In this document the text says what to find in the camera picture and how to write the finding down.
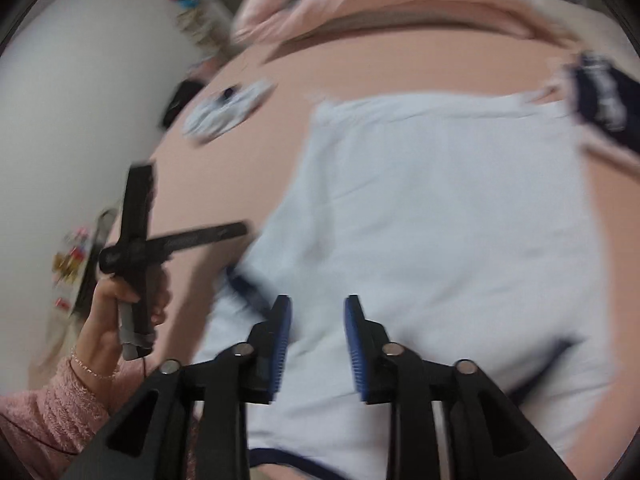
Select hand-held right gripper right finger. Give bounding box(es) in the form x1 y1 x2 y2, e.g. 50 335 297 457
342 294 576 480

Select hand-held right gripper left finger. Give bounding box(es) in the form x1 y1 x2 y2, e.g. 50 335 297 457
60 294 293 480

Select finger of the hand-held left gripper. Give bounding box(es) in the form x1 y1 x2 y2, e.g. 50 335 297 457
122 163 157 251
150 221 249 261

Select white garment with navy trim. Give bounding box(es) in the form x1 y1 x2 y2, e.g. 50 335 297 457
192 91 616 480

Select person's left forearm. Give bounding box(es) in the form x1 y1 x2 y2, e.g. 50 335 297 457
0 350 151 480

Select navy folded clothes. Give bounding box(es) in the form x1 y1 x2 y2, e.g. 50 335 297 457
565 52 640 151

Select person's left hand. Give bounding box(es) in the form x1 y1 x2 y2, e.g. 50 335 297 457
75 270 171 376

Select black bag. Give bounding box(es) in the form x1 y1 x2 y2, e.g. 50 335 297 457
160 80 203 128

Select small white garment navy bow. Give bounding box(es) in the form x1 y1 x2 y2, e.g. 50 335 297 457
182 79 278 141

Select bed with pink sheet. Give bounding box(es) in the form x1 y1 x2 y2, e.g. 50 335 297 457
107 25 640 480

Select thin bracelet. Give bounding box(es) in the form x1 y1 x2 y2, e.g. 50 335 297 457
70 347 121 380

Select white wire rack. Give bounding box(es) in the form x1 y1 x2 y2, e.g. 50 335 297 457
175 7 236 61

